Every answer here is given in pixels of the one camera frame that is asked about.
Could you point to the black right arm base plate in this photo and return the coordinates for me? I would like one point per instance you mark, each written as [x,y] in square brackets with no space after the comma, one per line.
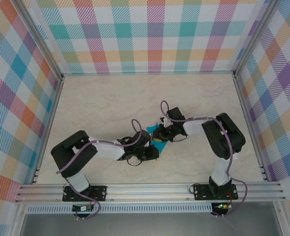
[200,193]

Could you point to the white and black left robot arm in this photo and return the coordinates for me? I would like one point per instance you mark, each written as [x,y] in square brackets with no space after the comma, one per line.
[73,152]

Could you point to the small circuit board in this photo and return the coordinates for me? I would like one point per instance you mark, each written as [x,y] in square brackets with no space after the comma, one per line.
[82,208]
[222,206]

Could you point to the right small circuit board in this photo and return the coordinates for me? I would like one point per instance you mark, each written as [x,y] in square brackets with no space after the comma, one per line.
[222,206]

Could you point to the wide aluminium frame beam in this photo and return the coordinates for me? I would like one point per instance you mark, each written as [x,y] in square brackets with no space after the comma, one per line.
[147,191]

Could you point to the aluminium side rail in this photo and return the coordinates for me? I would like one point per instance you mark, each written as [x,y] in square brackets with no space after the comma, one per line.
[49,123]
[248,123]

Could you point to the aluminium frame leg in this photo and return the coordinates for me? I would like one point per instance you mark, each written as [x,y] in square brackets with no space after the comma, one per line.
[18,221]
[280,221]

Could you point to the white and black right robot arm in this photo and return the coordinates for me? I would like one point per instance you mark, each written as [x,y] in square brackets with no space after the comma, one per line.
[223,137]

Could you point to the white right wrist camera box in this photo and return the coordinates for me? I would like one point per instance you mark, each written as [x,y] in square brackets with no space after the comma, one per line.
[162,120]

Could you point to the left small circuit board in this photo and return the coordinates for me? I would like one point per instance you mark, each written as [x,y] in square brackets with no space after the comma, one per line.
[82,208]

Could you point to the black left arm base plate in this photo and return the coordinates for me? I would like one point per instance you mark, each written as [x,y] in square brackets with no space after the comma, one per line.
[99,193]

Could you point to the blue paper sheet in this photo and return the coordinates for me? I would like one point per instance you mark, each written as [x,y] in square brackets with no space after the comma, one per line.
[162,147]

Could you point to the aluminium corner post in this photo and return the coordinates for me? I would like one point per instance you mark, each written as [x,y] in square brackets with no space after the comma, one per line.
[254,37]
[40,37]

